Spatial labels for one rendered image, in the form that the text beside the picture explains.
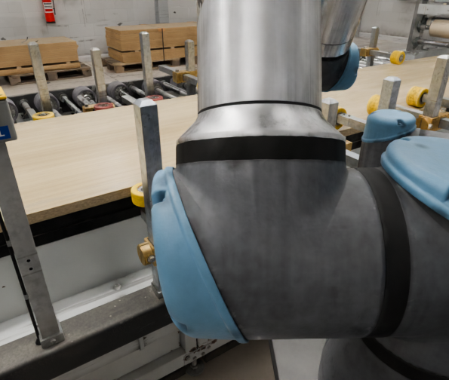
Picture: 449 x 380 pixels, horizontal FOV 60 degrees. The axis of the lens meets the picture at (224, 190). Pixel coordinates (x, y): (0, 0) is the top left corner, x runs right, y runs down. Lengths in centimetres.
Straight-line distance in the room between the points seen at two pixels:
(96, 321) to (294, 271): 76
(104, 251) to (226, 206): 90
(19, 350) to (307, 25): 84
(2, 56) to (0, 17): 137
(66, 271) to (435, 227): 97
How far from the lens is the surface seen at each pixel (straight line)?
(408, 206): 25
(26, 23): 795
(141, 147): 77
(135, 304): 97
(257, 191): 21
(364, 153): 68
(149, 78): 193
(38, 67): 180
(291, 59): 25
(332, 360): 38
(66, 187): 107
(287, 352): 43
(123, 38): 697
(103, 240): 109
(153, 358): 153
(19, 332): 111
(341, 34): 58
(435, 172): 25
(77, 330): 95
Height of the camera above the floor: 137
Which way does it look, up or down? 28 degrees down
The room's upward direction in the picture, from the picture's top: straight up
